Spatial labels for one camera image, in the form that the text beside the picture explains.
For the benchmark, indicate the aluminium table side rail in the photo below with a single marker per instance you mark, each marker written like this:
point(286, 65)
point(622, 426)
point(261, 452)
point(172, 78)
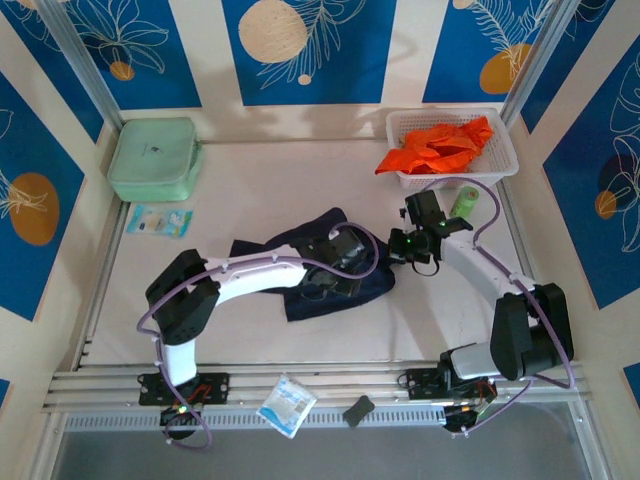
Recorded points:
point(92, 320)
point(519, 235)

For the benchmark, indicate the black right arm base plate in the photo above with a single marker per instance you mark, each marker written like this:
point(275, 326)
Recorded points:
point(422, 385)

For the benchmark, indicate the black controller board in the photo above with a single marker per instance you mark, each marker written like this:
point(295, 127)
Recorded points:
point(180, 417)
point(465, 420)

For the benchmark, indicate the aluminium frame rail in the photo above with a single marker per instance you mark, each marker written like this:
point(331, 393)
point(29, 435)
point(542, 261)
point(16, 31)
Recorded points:
point(350, 385)

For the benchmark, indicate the navy blue t-shirt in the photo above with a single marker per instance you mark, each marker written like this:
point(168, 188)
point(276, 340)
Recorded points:
point(350, 305)

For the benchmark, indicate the mint green zipper pouch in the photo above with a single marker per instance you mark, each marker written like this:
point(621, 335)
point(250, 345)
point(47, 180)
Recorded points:
point(150, 160)

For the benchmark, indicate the aluminium corner post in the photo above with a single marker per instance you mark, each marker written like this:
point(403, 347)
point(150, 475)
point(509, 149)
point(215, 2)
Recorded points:
point(540, 55)
point(82, 60)

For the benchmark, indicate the small black foam piece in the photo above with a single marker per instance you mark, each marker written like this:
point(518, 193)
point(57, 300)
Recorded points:
point(357, 411)

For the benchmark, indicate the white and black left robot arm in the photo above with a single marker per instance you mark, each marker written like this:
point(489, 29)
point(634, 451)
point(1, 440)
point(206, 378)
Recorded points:
point(250, 277)

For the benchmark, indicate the white perforated plastic basket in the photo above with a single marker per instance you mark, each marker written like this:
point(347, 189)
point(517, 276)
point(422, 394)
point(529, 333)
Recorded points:
point(500, 150)

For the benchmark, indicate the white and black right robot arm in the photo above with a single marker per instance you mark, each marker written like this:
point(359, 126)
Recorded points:
point(475, 265)

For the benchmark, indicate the orange t-shirt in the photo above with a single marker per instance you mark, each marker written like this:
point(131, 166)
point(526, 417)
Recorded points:
point(435, 150)

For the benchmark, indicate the blue white wipes packet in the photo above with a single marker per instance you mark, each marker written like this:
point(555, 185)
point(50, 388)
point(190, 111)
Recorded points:
point(160, 221)

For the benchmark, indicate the green tape roll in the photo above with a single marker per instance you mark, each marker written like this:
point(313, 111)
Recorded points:
point(464, 202)

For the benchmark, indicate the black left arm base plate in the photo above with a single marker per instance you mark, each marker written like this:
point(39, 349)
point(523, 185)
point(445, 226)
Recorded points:
point(215, 387)

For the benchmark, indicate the blue white plastic sachet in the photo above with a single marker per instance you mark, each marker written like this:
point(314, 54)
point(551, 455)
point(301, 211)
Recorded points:
point(285, 405)

